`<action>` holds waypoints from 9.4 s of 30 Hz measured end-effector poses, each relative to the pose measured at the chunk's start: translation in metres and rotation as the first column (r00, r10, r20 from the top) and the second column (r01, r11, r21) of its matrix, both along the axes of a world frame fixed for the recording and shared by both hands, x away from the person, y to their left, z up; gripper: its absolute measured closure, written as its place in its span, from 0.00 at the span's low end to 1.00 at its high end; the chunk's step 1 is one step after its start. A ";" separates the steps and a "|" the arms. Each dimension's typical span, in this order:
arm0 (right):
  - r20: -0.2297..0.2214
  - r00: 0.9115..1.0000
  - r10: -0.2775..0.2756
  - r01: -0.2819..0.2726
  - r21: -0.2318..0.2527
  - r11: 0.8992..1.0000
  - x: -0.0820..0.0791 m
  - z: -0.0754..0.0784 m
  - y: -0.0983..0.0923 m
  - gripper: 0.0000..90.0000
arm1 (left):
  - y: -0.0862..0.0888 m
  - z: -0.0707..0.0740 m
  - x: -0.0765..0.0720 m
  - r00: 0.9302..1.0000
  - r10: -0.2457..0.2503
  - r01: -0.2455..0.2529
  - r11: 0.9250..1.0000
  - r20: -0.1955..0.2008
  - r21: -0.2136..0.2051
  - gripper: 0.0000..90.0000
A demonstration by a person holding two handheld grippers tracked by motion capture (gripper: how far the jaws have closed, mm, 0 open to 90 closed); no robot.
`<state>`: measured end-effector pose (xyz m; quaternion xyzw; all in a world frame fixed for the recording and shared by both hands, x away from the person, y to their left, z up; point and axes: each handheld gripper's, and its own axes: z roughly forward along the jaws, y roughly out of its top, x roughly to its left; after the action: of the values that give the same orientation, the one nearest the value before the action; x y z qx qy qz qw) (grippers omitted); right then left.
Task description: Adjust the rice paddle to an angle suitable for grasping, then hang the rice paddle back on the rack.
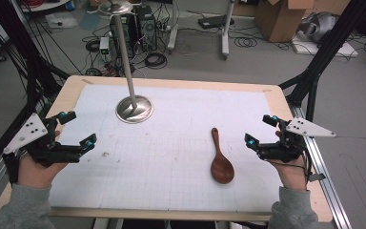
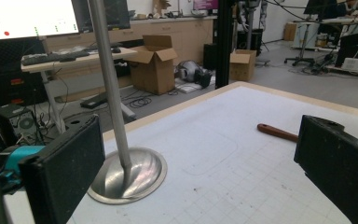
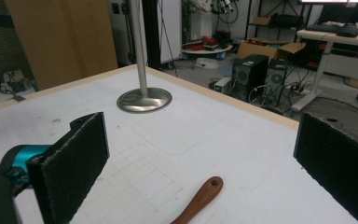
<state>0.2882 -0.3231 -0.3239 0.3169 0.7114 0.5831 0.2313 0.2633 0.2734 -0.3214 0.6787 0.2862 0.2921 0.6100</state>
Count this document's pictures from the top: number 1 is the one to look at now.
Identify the black frame strut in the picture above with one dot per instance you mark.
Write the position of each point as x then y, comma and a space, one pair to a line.
327, 47
35, 73

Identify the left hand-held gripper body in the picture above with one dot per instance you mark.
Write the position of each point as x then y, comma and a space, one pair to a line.
25, 133

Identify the grey tape piece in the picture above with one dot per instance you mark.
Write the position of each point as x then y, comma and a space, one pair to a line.
317, 177

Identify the brown wooden spoon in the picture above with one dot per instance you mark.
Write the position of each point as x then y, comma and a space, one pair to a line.
222, 168

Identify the white grid mat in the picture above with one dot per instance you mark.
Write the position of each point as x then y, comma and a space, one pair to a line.
171, 178

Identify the person's left hand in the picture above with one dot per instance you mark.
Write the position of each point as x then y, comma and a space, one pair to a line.
38, 175

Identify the white flat board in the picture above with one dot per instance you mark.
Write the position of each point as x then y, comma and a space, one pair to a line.
346, 51

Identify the aluminium frame rail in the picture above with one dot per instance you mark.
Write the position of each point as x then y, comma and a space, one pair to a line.
330, 197

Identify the black flat device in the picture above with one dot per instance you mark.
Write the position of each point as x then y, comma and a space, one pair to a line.
214, 21

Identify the person's right hand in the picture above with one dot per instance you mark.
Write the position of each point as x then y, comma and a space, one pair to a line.
292, 176

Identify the grey bag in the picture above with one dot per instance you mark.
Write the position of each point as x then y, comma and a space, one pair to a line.
319, 27

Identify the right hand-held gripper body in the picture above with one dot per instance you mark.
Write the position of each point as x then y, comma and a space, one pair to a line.
308, 129

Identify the silver metal stand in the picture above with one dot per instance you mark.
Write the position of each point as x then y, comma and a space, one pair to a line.
134, 109

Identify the black computer tower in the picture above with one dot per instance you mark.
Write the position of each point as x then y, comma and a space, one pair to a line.
146, 27

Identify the brown cardboard box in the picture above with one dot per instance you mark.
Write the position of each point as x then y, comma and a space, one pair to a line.
279, 19

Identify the white round table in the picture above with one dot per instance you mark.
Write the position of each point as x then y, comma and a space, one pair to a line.
44, 5

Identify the white stand leg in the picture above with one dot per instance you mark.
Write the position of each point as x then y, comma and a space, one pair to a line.
173, 31
225, 35

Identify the small white electronics box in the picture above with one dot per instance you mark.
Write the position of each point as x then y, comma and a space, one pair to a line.
104, 44

